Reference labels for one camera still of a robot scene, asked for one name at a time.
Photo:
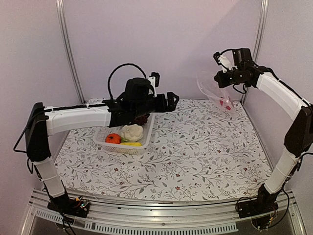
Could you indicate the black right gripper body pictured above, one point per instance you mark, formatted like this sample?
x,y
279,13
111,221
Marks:
x,y
237,76

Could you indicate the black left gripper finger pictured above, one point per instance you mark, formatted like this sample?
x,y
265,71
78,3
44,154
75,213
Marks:
x,y
172,97
171,106

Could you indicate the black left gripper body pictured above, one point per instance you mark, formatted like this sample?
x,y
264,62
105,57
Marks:
x,y
144,107

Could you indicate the clear zip top bag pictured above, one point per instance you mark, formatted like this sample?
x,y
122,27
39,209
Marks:
x,y
209,87

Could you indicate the white toy cauliflower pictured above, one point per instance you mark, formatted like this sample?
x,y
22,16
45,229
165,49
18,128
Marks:
x,y
131,133

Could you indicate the red toy pepper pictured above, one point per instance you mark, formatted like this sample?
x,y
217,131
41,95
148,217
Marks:
x,y
225,105

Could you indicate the white perforated plastic basket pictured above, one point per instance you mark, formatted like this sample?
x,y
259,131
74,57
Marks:
x,y
101,133

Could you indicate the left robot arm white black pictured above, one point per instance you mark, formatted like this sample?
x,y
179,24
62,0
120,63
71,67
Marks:
x,y
44,122

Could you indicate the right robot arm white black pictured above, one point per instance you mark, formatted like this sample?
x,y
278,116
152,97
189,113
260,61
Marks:
x,y
298,113

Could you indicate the dark red toy grapes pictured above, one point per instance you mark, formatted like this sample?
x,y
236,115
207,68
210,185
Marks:
x,y
141,120

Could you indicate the yellow toy corn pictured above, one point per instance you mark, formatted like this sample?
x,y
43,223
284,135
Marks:
x,y
131,143

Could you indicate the floral patterned table mat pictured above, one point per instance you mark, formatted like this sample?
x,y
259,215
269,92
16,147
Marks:
x,y
196,153

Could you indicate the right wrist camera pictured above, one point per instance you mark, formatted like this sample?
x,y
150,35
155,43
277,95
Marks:
x,y
223,61

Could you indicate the right aluminium frame post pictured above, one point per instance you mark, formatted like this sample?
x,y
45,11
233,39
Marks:
x,y
260,29

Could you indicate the aluminium frame post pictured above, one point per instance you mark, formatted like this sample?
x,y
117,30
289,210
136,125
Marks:
x,y
260,29
68,50

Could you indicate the left aluminium frame post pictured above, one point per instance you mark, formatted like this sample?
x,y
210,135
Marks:
x,y
68,50

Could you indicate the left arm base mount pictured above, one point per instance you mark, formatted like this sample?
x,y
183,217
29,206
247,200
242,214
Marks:
x,y
78,207

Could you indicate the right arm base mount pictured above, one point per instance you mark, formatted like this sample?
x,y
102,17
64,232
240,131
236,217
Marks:
x,y
246,207

